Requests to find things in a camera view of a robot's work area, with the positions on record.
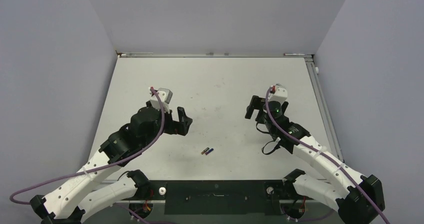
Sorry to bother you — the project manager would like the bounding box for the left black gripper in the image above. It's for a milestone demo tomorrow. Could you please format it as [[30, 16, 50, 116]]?
[[141, 100, 192, 148]]

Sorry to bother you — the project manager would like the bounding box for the orange black AAA battery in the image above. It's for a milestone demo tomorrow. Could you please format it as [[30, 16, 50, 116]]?
[[201, 147, 209, 155]]

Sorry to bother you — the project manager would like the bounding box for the blue AAA battery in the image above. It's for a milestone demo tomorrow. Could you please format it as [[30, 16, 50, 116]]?
[[205, 148, 214, 155]]

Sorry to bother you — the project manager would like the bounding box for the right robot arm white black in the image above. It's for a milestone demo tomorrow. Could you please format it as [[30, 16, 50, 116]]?
[[245, 95, 389, 223]]

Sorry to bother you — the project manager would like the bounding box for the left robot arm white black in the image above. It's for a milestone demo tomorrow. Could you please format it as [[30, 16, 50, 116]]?
[[30, 106, 193, 223]]

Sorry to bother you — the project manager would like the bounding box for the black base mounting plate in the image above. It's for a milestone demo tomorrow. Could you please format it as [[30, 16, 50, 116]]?
[[129, 179, 304, 215]]

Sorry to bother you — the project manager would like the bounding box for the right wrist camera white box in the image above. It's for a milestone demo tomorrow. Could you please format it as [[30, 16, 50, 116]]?
[[266, 84, 288, 105]]

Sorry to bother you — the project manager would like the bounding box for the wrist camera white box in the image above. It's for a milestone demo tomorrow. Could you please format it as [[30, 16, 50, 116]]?
[[149, 88, 173, 114], [266, 84, 288, 105]]

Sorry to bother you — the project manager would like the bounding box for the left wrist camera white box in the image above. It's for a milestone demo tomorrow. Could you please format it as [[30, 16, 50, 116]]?
[[149, 88, 173, 114]]

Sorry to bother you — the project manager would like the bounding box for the aluminium frame rail right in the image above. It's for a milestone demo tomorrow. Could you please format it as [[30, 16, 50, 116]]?
[[304, 55, 345, 162]]

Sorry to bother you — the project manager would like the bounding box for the aluminium frame rail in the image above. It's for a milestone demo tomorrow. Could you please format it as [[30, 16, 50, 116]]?
[[117, 52, 314, 59], [304, 55, 345, 162]]

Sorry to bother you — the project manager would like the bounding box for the aluminium frame rail back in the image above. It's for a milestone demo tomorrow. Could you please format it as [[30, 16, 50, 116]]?
[[117, 52, 314, 59]]

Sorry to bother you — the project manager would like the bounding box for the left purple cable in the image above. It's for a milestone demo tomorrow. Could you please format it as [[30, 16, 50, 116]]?
[[9, 87, 167, 205]]

